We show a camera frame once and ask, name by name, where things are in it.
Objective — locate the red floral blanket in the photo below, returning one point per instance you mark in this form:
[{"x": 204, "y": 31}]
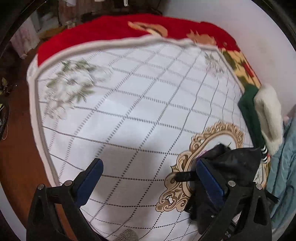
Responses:
[{"x": 137, "y": 25}]

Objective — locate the green striped sweater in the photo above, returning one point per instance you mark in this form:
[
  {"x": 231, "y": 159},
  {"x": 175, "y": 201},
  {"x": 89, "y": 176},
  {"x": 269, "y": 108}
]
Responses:
[{"x": 246, "y": 106}]

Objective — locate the black leather jacket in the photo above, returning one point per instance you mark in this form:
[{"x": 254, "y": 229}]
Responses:
[{"x": 239, "y": 165}]

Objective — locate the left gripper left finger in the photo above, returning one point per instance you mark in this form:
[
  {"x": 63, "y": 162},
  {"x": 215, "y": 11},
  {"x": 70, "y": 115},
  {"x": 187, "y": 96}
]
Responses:
[{"x": 43, "y": 220}]

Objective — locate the white quilted mat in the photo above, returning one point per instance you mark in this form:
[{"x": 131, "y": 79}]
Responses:
[{"x": 147, "y": 107}]

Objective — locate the teal blue duvet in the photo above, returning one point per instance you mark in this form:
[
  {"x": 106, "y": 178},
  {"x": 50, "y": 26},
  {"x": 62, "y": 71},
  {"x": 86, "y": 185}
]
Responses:
[{"x": 281, "y": 179}]

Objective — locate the cream fleece garment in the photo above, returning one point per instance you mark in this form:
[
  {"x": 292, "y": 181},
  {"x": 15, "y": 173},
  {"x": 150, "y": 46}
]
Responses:
[{"x": 268, "y": 109}]

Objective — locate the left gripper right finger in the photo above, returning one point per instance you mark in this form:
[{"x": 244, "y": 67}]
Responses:
[{"x": 243, "y": 213}]

